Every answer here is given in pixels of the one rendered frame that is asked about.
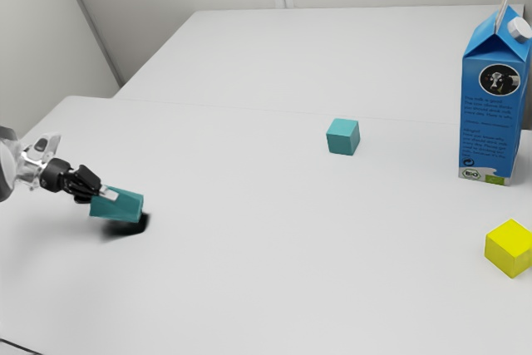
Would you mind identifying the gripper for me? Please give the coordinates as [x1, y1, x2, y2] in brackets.
[40, 157, 120, 201]

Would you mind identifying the blue milk carton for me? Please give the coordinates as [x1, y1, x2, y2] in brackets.
[458, 0, 532, 187]

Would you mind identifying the teal cube block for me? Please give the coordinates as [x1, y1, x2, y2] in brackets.
[325, 117, 362, 156]

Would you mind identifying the teal faceted mug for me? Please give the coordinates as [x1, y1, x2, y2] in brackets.
[88, 185, 145, 224]

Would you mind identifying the yellow cube block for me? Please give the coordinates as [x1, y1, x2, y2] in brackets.
[484, 218, 532, 279]

